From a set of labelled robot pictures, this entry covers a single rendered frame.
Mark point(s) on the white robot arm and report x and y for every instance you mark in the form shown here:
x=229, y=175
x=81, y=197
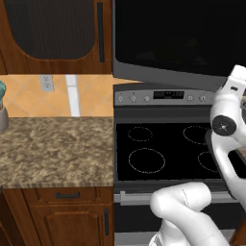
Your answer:
x=184, y=205

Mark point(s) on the black oven door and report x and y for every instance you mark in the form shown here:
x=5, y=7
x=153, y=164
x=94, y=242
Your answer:
x=133, y=217

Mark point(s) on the black grey microwave oven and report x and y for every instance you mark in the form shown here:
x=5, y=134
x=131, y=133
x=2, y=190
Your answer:
x=179, y=35

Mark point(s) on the wooden base cupboard door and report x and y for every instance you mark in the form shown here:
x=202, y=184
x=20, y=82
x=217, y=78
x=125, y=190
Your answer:
x=70, y=226

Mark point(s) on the wooden cupboard door dark panel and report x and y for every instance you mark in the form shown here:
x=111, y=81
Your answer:
x=51, y=32

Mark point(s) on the grey stove knob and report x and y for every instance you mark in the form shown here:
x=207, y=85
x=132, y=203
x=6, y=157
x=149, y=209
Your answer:
x=133, y=99
x=201, y=98
x=121, y=99
x=190, y=98
x=146, y=98

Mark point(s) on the steel stove with black hob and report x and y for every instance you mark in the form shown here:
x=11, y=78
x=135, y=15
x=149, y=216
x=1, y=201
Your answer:
x=166, y=150

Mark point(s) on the wooden drawer front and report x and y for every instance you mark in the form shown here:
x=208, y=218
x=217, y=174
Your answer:
x=41, y=195

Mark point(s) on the grey utensil pot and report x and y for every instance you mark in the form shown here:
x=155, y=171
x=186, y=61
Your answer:
x=3, y=119

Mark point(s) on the teal kitchen tool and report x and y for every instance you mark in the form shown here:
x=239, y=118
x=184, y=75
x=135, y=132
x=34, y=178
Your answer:
x=2, y=91

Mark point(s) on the grey wall socket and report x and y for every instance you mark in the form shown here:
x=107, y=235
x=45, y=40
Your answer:
x=47, y=83

